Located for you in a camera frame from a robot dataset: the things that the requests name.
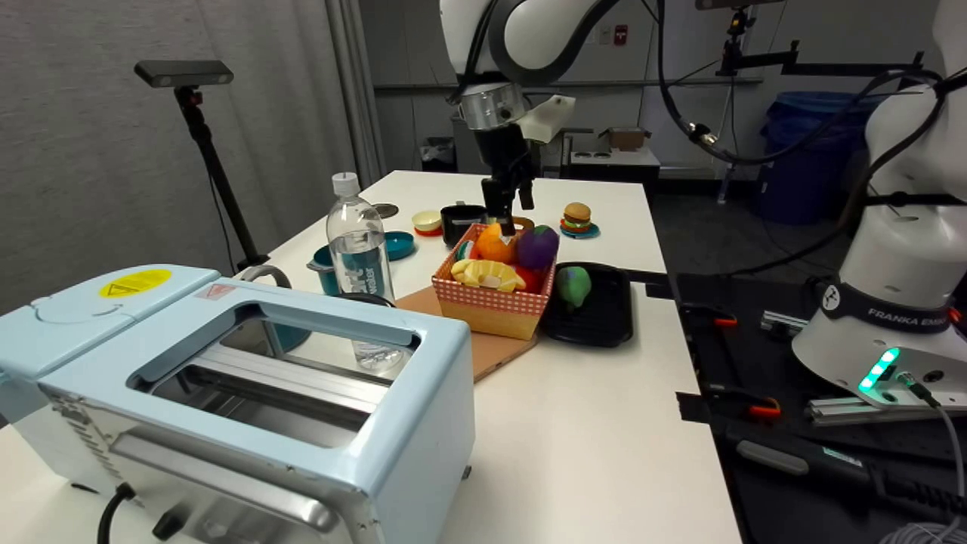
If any teal toy kettle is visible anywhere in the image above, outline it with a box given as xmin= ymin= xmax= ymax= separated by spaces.
xmin=308 ymin=248 xmax=343 ymax=297

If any purple fruit plush toy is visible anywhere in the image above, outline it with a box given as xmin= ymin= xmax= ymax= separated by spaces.
xmin=517 ymin=226 xmax=560 ymax=268

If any orange handled clamp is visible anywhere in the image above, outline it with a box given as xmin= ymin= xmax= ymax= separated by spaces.
xmin=708 ymin=383 xmax=782 ymax=422

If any black plastic tray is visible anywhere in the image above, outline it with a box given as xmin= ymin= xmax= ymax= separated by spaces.
xmin=542 ymin=264 xmax=635 ymax=348

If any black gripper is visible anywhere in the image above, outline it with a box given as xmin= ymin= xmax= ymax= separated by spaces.
xmin=476 ymin=122 xmax=538 ymax=235

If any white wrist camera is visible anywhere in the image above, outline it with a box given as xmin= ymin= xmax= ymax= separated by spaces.
xmin=517 ymin=94 xmax=579 ymax=141

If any blue trash bin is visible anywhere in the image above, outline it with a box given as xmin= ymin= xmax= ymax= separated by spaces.
xmin=756 ymin=89 xmax=877 ymax=224

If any teal toy pot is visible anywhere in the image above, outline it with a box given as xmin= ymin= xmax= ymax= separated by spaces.
xmin=384 ymin=228 xmax=417 ymax=259

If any round metal table grommet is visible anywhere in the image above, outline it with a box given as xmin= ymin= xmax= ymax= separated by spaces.
xmin=368 ymin=202 xmax=400 ymax=218

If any clear plastic water bottle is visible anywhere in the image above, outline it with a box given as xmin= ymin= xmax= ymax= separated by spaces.
xmin=328 ymin=172 xmax=393 ymax=303

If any green pear plush toy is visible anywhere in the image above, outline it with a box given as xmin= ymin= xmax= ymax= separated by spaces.
xmin=556 ymin=265 xmax=594 ymax=307

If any light blue toaster oven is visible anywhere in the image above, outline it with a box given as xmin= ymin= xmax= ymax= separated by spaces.
xmin=0 ymin=264 xmax=476 ymax=544

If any black toy pot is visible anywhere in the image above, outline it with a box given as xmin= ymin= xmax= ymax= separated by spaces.
xmin=443 ymin=202 xmax=487 ymax=248

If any plush burger toy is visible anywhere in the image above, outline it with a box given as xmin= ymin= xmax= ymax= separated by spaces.
xmin=560 ymin=202 xmax=600 ymax=238

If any black camera tripod stand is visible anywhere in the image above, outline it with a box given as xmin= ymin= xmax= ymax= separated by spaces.
xmin=133 ymin=60 xmax=267 ymax=268

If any orange fruit plush toy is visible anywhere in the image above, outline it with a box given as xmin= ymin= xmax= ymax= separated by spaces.
xmin=476 ymin=224 xmax=517 ymax=264

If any brown cardboard mat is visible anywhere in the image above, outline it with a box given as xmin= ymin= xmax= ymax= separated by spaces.
xmin=400 ymin=287 xmax=530 ymax=380

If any red checkered cardboard basket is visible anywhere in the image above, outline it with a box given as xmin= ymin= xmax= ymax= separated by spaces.
xmin=433 ymin=224 xmax=554 ymax=339

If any red plush toy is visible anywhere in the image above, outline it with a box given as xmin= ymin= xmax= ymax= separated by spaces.
xmin=515 ymin=265 xmax=545 ymax=294

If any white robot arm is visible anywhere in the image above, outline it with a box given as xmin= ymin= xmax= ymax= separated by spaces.
xmin=440 ymin=0 xmax=967 ymax=411

